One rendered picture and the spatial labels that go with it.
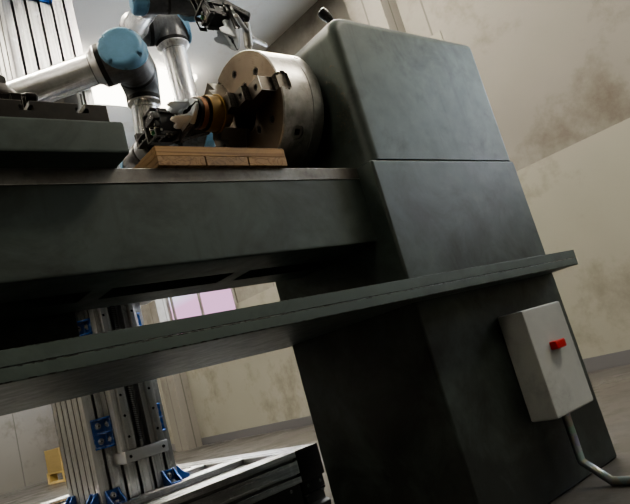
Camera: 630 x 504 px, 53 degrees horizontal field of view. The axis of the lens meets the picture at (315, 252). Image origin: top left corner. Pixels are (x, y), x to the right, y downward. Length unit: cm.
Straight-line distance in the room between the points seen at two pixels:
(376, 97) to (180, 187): 60
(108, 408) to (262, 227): 91
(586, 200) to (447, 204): 245
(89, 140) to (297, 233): 46
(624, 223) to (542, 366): 242
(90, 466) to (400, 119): 131
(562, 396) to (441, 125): 75
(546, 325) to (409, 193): 47
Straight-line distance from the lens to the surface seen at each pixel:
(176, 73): 232
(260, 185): 130
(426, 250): 149
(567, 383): 166
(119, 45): 178
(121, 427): 195
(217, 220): 121
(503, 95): 431
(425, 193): 156
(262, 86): 148
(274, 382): 610
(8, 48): 238
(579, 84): 409
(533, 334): 159
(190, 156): 123
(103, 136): 111
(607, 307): 401
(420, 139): 163
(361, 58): 162
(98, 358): 91
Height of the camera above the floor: 43
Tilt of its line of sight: 11 degrees up
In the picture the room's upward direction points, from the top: 16 degrees counter-clockwise
